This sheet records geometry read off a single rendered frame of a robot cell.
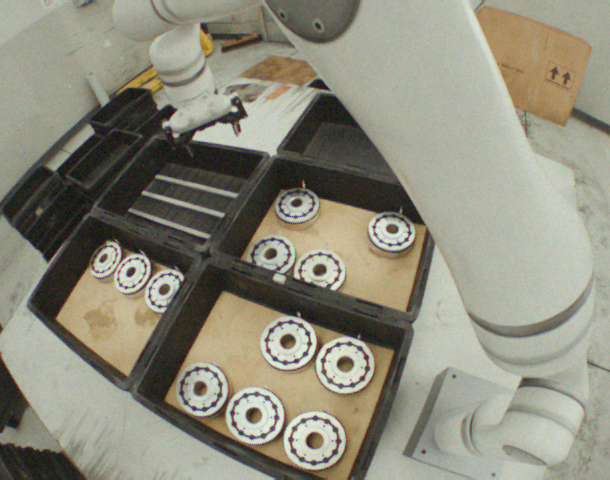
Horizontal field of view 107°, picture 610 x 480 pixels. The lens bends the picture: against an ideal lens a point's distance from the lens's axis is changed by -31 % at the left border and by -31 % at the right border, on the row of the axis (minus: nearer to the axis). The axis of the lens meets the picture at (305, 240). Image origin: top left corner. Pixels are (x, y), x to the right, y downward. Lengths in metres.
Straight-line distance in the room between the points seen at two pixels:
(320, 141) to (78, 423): 1.04
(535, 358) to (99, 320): 0.80
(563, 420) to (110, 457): 0.88
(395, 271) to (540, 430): 0.46
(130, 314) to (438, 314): 0.72
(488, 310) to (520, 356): 0.04
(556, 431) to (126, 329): 0.76
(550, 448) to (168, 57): 0.60
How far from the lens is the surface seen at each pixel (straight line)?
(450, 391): 0.67
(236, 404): 0.59
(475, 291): 0.18
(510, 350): 0.21
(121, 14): 0.40
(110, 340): 0.79
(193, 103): 0.48
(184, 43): 0.44
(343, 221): 0.75
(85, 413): 0.97
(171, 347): 0.62
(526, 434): 0.36
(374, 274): 0.68
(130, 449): 0.87
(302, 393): 0.60
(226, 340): 0.66
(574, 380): 0.37
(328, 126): 1.02
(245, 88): 1.58
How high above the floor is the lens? 1.42
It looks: 55 degrees down
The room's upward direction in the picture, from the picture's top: 9 degrees counter-clockwise
